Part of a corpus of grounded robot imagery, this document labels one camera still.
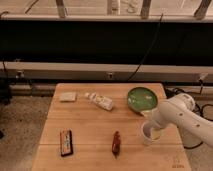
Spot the white ceramic cup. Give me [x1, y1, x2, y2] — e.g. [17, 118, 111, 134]
[141, 121, 161, 146]

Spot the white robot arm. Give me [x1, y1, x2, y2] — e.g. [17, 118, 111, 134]
[141, 93, 213, 148]

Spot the green ceramic bowl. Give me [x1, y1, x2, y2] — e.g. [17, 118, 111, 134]
[127, 87, 158, 113]

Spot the white tube with label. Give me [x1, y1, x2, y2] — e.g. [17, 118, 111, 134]
[85, 93, 113, 111]

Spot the pale sponge block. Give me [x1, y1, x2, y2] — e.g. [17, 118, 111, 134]
[59, 92, 77, 102]

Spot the wooden table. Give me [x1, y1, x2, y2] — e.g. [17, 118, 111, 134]
[32, 83, 191, 171]

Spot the red pocket knife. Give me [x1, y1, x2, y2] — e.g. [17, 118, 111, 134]
[112, 131, 121, 157]

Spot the dark chocolate bar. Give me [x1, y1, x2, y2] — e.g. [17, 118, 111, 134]
[60, 130, 73, 157]

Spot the black hanging cable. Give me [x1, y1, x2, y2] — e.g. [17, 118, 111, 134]
[126, 13, 164, 82]

